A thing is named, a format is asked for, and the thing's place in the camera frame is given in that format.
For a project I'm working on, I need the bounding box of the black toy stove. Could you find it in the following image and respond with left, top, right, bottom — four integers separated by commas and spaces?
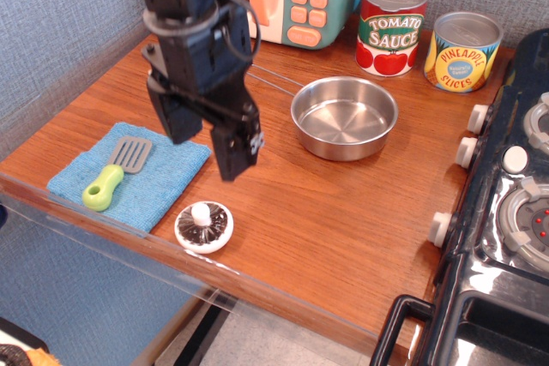
371, 29, 548, 365

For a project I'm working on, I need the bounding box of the pineapple slices can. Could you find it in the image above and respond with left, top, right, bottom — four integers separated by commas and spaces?
424, 11, 504, 93

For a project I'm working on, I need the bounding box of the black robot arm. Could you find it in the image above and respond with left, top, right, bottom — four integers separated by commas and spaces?
142, 0, 263, 182

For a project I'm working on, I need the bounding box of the small steel frying pan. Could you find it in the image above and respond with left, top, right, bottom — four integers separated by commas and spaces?
247, 64, 400, 162

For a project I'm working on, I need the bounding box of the white stove knob lower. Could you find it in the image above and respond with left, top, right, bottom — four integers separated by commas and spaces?
427, 212, 453, 249

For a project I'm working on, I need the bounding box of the white toy mushroom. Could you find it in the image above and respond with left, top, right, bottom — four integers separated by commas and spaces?
174, 201, 234, 255

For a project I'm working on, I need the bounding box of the white stove knob middle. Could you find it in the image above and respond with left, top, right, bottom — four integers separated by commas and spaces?
455, 137, 478, 169

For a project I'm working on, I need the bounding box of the tomato sauce can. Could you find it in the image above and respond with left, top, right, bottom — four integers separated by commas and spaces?
355, 0, 428, 77

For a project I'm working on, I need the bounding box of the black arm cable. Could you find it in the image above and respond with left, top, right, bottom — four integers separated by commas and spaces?
220, 0, 262, 63

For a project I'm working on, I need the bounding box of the white stove knob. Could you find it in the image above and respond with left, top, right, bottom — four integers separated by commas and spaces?
427, 212, 453, 249
468, 105, 490, 135
455, 137, 478, 169

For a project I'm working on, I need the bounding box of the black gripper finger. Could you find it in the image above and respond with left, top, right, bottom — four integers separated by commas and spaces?
211, 122, 264, 182
147, 78, 202, 144

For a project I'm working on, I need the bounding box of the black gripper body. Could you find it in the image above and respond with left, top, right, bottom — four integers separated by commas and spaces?
142, 5, 259, 126

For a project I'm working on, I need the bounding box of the green handled grey spatula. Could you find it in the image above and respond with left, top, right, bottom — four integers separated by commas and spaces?
81, 135, 153, 212

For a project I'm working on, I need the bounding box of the white stove knob upper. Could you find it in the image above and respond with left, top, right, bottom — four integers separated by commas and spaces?
468, 105, 490, 135

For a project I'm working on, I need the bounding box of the clear acrylic table guard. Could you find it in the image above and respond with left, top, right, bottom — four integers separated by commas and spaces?
1, 177, 371, 365

